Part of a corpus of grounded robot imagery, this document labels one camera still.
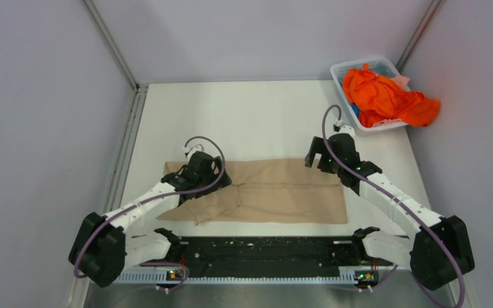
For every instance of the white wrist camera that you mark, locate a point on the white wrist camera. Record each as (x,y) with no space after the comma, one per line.
(340,128)
(190,151)

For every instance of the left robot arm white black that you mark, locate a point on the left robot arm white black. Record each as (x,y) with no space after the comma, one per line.
(110,243)

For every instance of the orange t shirt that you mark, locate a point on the orange t shirt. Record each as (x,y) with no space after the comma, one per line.
(379,98)

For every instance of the beige t shirt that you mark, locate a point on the beige t shirt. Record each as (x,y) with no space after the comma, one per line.
(269,191)

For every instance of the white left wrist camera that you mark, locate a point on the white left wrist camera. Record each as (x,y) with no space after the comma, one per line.
(190,151)

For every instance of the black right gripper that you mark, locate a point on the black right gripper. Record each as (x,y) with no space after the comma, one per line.
(316,148)

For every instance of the aluminium frame rail left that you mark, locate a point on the aluminium frame rail left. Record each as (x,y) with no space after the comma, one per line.
(116,182)

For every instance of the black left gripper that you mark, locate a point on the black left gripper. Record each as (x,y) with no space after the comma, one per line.
(216,177)

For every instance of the white plastic laundry basket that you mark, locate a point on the white plastic laundry basket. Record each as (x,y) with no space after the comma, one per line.
(343,73)

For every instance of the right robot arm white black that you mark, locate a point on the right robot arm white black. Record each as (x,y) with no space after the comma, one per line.
(435,249)

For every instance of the blue garment in basket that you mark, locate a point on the blue garment in basket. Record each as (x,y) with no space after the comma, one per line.
(355,110)

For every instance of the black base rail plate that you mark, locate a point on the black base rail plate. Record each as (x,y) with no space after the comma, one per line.
(268,257)

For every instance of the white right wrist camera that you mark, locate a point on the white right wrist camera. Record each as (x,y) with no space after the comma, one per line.
(340,128)

